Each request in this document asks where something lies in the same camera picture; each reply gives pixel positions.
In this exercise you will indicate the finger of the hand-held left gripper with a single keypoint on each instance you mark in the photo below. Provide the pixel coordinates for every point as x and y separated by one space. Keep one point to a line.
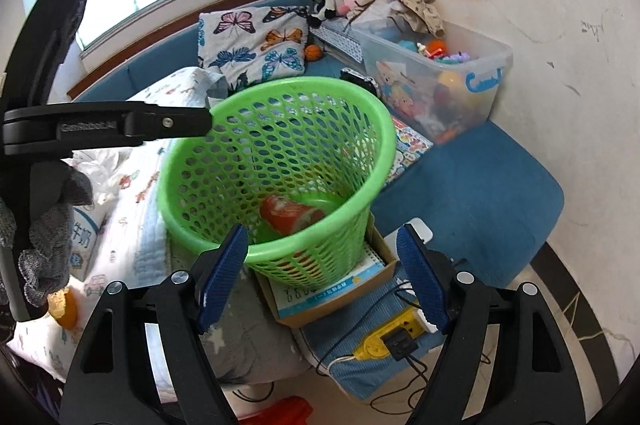
170 122

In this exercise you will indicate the pink plush toy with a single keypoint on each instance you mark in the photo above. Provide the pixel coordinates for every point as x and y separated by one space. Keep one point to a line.
348 1

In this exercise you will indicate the small toy basketball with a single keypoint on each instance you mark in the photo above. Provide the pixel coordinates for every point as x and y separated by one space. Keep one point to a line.
313 53

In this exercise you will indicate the white blue booklet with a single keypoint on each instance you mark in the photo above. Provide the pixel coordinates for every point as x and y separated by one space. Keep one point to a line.
340 285

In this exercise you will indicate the red printed can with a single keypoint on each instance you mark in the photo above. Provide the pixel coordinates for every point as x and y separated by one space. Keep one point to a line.
287 212

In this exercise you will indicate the colourful cartoon book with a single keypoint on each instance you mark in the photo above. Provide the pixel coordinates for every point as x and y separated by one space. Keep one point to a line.
407 145

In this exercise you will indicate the green mesh plastic basket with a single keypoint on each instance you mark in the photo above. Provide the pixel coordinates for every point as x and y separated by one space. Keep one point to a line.
300 86

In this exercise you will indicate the black plastic device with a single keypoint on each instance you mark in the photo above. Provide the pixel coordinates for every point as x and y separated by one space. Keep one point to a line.
357 77

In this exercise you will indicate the blue ribbed cloth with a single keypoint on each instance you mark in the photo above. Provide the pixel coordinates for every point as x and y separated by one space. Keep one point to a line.
350 380

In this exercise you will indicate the butterfly print pillow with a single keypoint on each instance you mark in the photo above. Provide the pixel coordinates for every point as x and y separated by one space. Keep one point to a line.
250 45

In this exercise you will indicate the white crumpled plastic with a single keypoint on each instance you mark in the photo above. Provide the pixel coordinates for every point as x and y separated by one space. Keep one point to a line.
100 167

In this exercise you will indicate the brown cardboard box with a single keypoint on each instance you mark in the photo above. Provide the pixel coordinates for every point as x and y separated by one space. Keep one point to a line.
310 312

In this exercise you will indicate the pile of small toys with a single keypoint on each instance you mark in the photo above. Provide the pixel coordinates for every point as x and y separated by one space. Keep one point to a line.
435 50

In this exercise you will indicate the grey star print cushion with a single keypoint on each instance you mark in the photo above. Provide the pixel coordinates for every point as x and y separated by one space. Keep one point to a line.
255 345

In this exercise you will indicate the red plastic object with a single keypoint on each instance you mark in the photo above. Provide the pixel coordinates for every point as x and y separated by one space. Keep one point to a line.
280 412

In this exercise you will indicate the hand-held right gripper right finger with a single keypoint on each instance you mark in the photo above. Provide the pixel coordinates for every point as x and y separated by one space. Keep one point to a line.
422 280

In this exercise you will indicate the clear plastic storage bin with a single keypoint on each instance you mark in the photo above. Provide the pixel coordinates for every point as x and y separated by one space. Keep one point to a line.
425 80

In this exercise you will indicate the beige patterned cloth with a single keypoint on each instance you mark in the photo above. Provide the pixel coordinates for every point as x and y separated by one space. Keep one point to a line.
417 2

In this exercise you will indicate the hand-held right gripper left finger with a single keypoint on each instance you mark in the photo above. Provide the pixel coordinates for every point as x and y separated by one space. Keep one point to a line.
222 277

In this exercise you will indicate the person's left hand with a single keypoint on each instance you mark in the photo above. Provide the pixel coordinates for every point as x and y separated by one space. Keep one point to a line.
50 245

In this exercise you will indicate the blue cushioned seat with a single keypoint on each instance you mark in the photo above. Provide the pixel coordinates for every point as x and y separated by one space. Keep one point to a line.
465 190

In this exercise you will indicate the black power plug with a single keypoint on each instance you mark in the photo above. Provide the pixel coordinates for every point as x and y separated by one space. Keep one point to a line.
400 342

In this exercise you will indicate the white plastic box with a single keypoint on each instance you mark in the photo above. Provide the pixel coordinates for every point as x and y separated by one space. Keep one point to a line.
422 229

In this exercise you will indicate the white cartoon print blanket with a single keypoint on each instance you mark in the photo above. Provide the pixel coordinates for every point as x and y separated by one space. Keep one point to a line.
145 185

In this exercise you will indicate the white blue milk carton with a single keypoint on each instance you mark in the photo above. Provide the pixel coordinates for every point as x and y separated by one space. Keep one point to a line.
85 240

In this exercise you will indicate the yellow power strip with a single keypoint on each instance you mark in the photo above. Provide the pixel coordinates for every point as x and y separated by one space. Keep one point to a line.
372 345

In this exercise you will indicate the checked pattern box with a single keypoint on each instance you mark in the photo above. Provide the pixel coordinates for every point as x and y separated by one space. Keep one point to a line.
340 40

